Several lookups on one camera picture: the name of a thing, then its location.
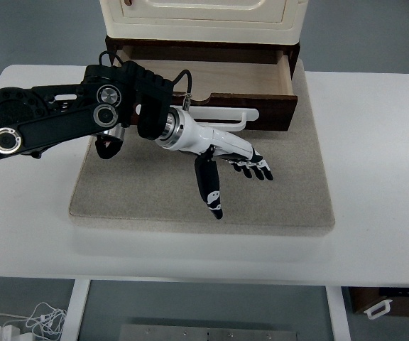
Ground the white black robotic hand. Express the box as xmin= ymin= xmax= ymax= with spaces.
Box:
xmin=156 ymin=107 xmax=273 ymax=220

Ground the dark wooden drawer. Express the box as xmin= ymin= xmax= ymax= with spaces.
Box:
xmin=115 ymin=45 xmax=298 ymax=131

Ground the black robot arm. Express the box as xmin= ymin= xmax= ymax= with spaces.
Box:
xmin=0 ymin=60 xmax=192 ymax=160

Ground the cream white upper cabinet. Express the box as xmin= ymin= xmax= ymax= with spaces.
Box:
xmin=100 ymin=0 xmax=308 ymax=45

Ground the beige fabric platform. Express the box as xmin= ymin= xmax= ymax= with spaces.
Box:
xmin=69 ymin=63 xmax=335 ymax=237

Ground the white table leg left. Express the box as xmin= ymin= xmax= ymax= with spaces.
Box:
xmin=60 ymin=279 xmax=91 ymax=341

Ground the white table leg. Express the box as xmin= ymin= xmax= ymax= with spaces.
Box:
xmin=325 ymin=286 xmax=351 ymax=341
xmin=60 ymin=279 xmax=91 ymax=341

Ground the white table leg right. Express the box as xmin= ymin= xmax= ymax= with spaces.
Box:
xmin=325 ymin=286 xmax=351 ymax=341

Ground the white power adapter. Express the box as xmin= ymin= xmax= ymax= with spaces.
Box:
xmin=0 ymin=325 xmax=20 ymax=341

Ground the white drawer handle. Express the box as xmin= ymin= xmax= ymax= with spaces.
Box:
xmin=148 ymin=106 xmax=259 ymax=136

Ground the white cable bundle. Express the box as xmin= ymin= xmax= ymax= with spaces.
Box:
xmin=0 ymin=302 xmax=67 ymax=341

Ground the brown box with white handle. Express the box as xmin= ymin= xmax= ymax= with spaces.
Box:
xmin=349 ymin=287 xmax=409 ymax=320

